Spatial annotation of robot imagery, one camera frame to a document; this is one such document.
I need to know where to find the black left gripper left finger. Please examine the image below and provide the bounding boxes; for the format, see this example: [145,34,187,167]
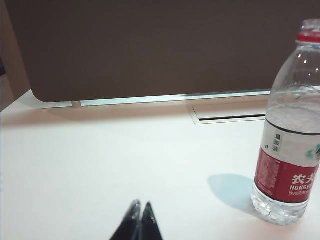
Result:
[109,198,143,240]

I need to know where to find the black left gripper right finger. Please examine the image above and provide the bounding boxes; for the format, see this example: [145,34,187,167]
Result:
[139,201,164,240]

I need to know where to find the Nongfu Spring mineral water bottle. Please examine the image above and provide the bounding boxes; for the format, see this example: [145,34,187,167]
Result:
[251,18,320,227]

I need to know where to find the brown desk partition panel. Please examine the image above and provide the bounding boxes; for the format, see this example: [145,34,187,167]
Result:
[4,0,320,104]

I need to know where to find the aluminium partition base rail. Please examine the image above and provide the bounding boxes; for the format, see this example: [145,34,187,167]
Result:
[41,89,273,109]

